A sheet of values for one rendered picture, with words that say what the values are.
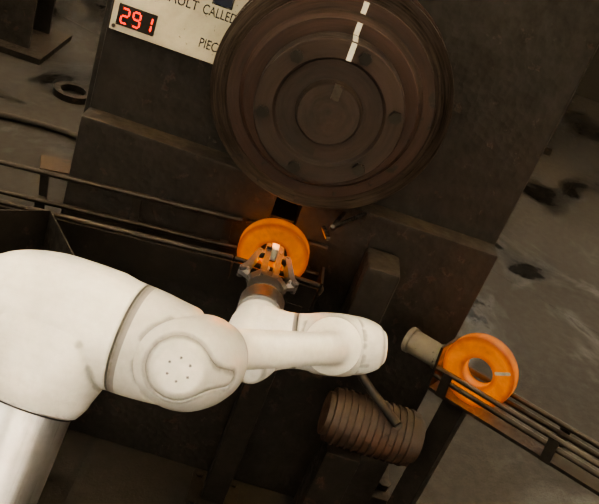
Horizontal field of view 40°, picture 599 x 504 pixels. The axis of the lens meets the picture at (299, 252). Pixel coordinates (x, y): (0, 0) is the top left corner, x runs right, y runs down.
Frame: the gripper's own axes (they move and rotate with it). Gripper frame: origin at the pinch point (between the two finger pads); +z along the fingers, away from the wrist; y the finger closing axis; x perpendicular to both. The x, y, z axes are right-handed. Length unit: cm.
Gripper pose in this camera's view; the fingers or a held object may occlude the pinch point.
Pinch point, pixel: (275, 246)
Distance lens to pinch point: 178.3
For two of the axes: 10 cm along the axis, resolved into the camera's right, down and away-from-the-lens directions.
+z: 1.0, -5.2, 8.5
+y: 9.5, 3.1, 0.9
